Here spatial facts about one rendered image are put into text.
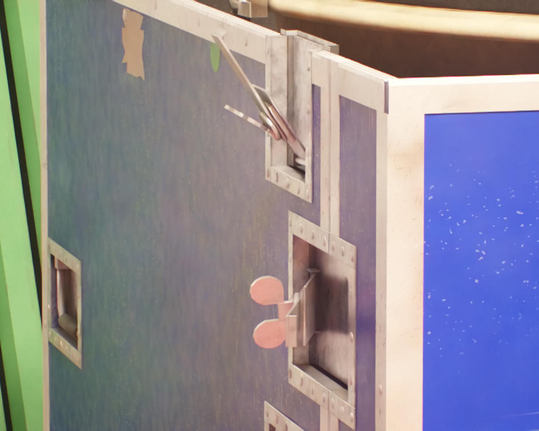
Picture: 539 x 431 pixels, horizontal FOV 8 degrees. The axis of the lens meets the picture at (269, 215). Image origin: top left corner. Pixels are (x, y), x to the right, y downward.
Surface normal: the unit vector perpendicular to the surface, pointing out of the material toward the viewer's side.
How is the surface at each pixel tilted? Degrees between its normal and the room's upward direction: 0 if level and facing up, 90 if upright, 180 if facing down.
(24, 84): 90
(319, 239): 90
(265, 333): 115
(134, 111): 90
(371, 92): 90
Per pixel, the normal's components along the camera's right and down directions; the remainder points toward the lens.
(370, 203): -0.97, 0.04
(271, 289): 0.12, 0.56
